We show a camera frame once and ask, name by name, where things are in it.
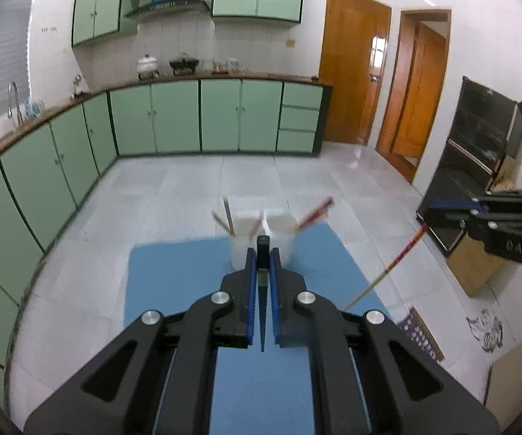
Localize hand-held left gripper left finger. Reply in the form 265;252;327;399
24;246;258;435

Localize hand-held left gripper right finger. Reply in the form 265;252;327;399
269;247;501;435

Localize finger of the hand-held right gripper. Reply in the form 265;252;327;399
423;208;494;239
426;196;490;213

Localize white cup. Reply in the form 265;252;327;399
263;211;301;264
229;215;264;271

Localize red striped chopstick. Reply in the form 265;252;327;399
341;222;428;312
299;202;336;233

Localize plain bamboo chopstick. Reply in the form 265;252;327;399
211;211;236;238

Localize black chopstick with silver band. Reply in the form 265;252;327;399
222;196;236;233

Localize cardboard box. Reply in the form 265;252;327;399
446;231;522;298

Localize black glass-front cabinet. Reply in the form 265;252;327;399
417;75;522;255

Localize blue tablecloth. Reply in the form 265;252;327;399
124;224;396;435

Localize patterned doormat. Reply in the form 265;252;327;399
399;307;443;364

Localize beige cardboard panel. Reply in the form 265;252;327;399
485;339;522;418

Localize green lower kitchen cabinets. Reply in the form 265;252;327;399
0;77;334;372

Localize black wok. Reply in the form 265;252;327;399
169;54;201;76

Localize white cooking pot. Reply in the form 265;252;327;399
136;54;160;80

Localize chrome sink faucet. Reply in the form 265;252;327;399
7;81;25;128

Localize green narrow upper cabinet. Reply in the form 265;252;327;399
71;0;140;47

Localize wooden door with open frame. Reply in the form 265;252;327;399
375;8;452;185

